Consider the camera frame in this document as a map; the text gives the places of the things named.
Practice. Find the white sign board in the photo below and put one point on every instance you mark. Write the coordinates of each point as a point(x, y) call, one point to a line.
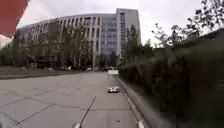
point(113, 72)

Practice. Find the small white robot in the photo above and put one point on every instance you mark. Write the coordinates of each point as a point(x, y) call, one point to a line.
point(113, 89)

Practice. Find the large grey curved building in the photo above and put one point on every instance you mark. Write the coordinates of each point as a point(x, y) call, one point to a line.
point(110, 31)

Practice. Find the grey stone kerb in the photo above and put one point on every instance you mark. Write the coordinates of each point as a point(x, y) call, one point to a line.
point(140, 104)

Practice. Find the row of trees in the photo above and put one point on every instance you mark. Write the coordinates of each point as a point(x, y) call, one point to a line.
point(60, 50)

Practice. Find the grey paved plaza ground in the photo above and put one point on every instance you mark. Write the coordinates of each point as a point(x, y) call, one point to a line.
point(63, 100)

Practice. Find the dark green hedge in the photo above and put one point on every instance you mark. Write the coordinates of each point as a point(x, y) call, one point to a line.
point(176, 80)

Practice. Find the robot's own part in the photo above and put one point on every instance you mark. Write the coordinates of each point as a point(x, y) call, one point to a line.
point(140, 125)
point(77, 125)

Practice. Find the grass strip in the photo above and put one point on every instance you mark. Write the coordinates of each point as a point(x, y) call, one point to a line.
point(26, 71)

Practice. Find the tree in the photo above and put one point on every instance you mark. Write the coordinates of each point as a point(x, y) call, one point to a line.
point(200, 23)

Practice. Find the red object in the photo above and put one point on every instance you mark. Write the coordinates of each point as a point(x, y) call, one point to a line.
point(10, 13)

